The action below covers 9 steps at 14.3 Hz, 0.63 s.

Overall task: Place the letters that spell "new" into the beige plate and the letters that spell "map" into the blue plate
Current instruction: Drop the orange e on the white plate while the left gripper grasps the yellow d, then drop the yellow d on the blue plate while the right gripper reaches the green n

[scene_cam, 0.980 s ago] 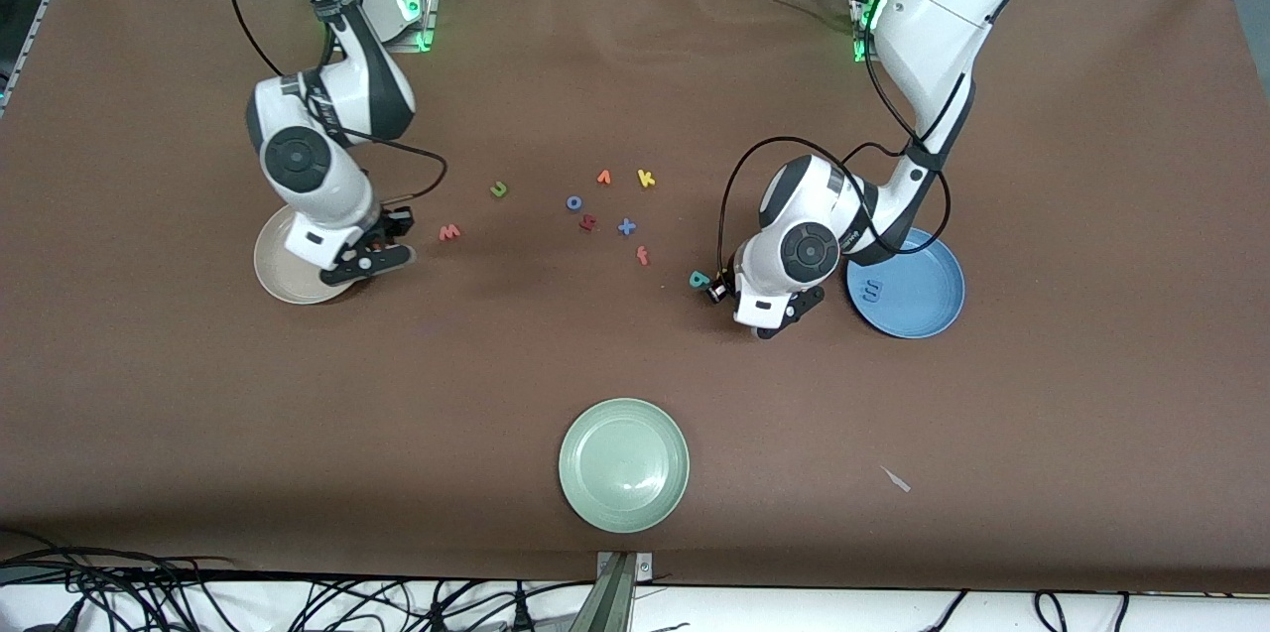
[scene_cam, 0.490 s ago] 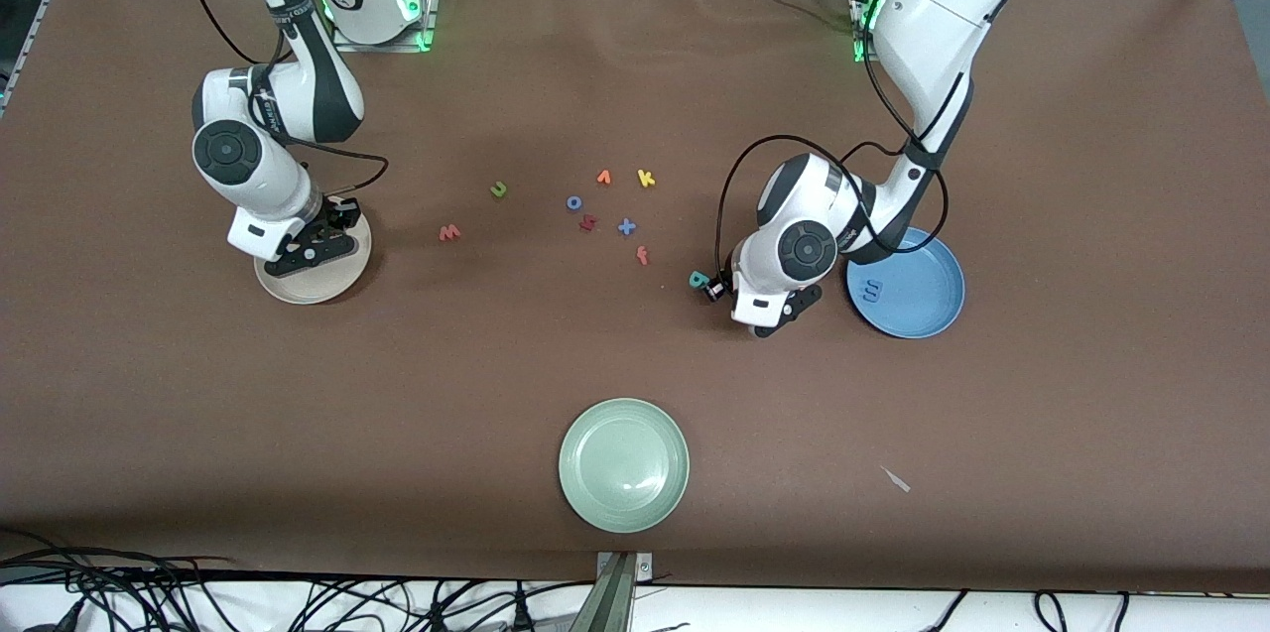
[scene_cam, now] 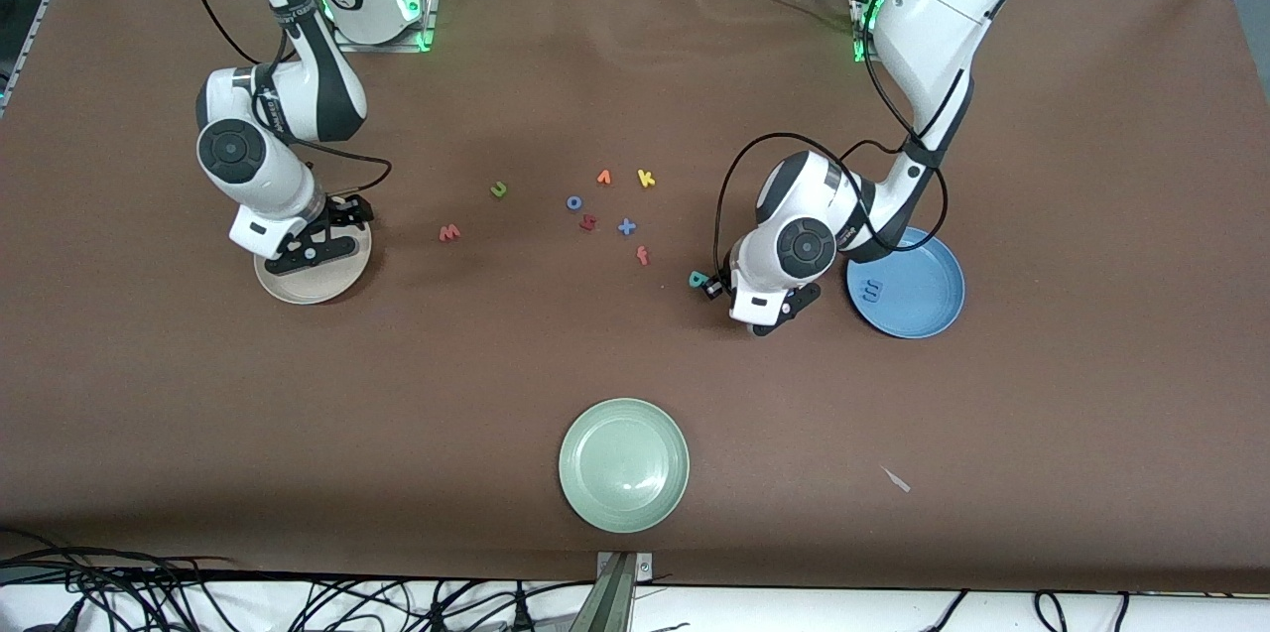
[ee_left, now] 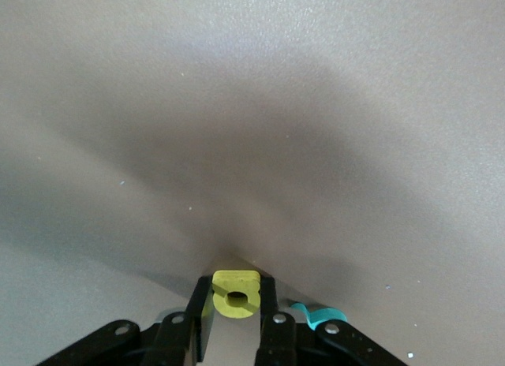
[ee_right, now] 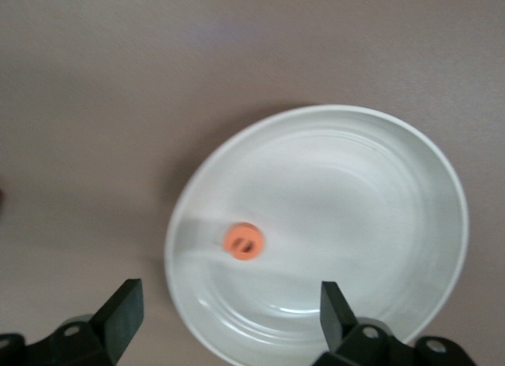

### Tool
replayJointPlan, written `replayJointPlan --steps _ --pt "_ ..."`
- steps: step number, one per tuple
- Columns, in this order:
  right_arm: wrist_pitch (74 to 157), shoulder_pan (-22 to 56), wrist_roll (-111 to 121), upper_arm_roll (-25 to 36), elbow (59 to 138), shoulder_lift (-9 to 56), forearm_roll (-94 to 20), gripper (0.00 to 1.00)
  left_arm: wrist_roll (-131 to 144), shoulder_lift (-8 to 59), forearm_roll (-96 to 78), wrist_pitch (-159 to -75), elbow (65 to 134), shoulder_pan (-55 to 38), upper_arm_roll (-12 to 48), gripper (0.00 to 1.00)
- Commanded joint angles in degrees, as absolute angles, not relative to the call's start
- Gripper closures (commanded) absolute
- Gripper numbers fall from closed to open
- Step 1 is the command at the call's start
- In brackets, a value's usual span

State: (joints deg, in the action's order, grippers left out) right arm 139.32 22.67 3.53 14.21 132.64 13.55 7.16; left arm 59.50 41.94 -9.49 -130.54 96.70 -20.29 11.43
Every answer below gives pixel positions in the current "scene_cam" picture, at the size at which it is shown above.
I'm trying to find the beige round plate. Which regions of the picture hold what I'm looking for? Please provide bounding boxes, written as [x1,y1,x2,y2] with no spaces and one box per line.
[254,215,373,306]

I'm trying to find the brown table cover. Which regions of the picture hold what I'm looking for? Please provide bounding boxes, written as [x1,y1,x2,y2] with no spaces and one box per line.
[0,0,1270,593]

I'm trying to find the blue round plate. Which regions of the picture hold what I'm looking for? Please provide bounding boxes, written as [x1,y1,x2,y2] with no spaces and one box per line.
[846,226,965,339]

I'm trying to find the pale green round plate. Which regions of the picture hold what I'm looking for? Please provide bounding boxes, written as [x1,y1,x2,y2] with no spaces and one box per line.
[558,398,691,534]

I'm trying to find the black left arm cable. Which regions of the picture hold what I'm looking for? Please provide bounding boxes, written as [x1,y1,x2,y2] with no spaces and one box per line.
[712,37,949,271]

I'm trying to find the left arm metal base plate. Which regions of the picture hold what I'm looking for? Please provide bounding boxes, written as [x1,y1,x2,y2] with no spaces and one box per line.
[851,0,894,63]

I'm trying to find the aluminium table edge rail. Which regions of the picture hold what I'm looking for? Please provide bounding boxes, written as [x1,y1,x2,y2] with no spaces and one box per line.
[0,0,61,117]

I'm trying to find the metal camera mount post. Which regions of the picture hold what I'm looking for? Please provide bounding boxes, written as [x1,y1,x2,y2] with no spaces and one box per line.
[595,551,654,632]

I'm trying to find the black floor cable tangle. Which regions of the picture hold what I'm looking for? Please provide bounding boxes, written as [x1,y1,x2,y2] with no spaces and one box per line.
[0,525,696,632]

